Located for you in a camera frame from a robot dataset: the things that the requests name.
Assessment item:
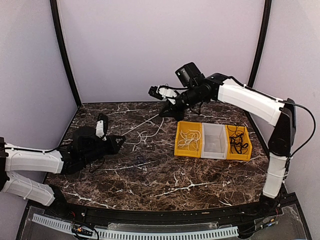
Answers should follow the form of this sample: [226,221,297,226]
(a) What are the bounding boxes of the white slotted cable duct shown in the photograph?
[31,213,239,240]

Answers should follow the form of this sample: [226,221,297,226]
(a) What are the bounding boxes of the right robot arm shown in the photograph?
[148,62,311,217]

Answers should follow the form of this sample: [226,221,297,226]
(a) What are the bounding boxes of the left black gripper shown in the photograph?
[81,134,125,166]

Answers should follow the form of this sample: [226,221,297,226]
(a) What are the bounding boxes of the white translucent bin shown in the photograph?
[200,122,228,160]

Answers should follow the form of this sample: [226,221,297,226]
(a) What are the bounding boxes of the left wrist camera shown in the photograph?
[95,113,109,141]

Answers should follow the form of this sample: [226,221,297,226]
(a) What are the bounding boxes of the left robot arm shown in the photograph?
[0,126,126,218]

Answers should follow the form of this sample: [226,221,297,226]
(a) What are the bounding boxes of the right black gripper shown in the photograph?
[160,84,208,121]

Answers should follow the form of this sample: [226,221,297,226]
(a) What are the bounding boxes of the thick black cable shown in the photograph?
[228,132,249,155]

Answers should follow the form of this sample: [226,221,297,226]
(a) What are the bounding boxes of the yellow bin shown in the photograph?
[174,121,203,158]
[225,125,253,162]

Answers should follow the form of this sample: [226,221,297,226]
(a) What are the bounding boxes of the black frame post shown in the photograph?
[247,0,272,88]
[49,0,82,108]

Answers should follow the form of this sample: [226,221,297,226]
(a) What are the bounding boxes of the left black frame post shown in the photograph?
[49,0,82,108]

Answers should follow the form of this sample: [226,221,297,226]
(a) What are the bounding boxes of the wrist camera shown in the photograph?
[148,85,178,105]
[95,113,109,141]

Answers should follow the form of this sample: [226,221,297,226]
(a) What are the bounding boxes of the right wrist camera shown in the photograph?
[148,85,178,105]

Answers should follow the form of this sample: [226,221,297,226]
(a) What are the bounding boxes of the right black frame post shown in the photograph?
[247,0,272,88]

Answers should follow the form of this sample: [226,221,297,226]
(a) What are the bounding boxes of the thin black cable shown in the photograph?
[226,124,247,138]

